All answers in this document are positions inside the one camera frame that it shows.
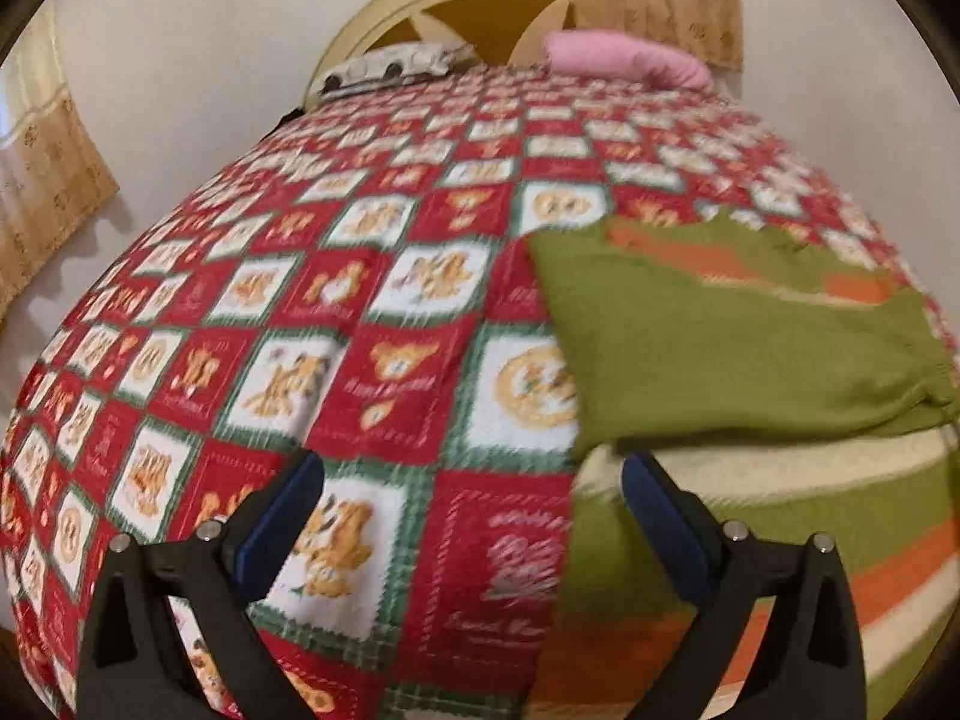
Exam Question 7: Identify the pink pillow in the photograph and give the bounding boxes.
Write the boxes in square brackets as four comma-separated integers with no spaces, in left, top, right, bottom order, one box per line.
[544,29,713,91]

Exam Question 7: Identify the green orange cream striped sweater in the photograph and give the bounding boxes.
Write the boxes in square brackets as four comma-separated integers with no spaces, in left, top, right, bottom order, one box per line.
[517,216,958,718]

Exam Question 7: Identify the red patchwork teddy bedspread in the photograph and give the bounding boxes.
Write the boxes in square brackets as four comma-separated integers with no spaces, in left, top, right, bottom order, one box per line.
[2,68,958,718]

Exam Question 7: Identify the cream wooden headboard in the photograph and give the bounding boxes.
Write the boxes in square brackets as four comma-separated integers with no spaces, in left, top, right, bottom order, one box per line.
[306,0,574,93]

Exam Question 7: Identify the white car-print pillow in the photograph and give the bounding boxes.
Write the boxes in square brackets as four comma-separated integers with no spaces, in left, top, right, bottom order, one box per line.
[308,43,480,94]

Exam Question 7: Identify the beige side window curtain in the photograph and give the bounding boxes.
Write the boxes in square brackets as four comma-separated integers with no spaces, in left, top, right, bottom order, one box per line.
[0,0,119,309]

